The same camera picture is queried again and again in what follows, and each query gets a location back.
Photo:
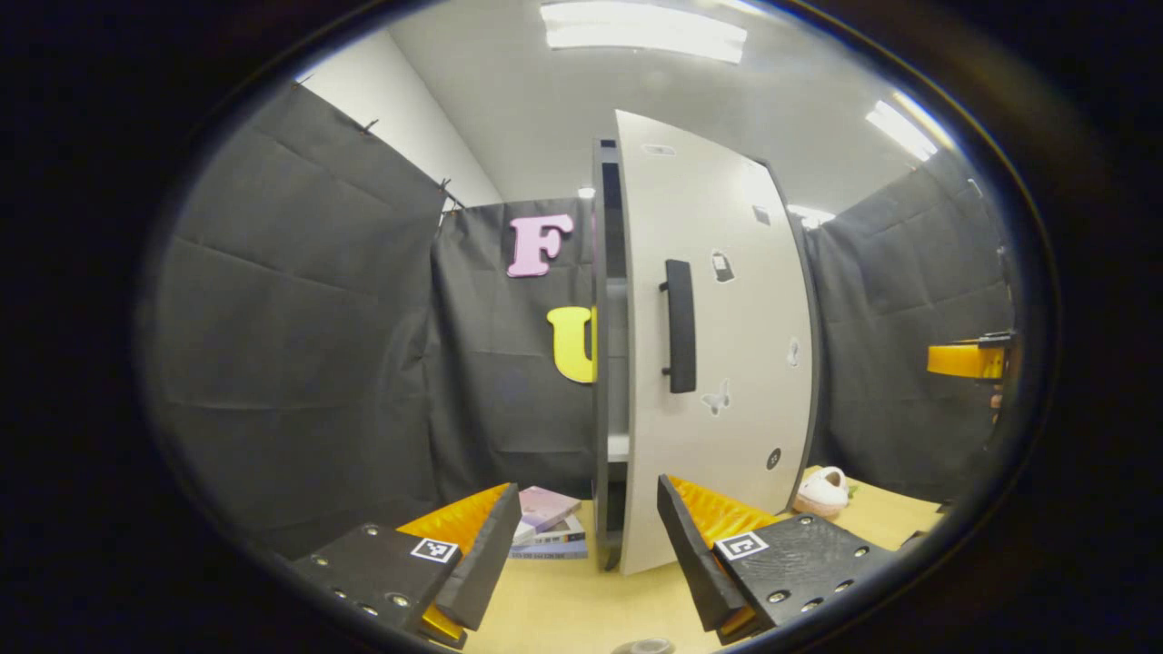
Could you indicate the white cabinet door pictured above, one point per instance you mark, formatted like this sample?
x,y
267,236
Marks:
x,y
754,318

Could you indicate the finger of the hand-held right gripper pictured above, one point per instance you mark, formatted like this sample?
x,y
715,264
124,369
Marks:
x,y
963,360

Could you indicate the small white box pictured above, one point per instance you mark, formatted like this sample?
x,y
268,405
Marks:
x,y
524,534

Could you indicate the white and black book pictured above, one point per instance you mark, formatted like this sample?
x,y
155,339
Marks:
x,y
568,530

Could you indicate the ceiling light panel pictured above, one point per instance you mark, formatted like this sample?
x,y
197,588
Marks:
x,y
809,215
904,127
645,32

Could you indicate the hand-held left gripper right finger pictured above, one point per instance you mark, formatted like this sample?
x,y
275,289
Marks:
x,y
695,563

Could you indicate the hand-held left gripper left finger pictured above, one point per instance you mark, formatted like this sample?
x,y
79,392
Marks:
x,y
486,563

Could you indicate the pink plush toy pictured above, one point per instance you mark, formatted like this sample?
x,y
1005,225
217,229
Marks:
x,y
822,495

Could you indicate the blue book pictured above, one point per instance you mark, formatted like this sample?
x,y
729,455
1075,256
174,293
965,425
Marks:
x,y
550,550

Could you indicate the black backdrop cloth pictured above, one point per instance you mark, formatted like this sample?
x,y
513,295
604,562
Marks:
x,y
300,318

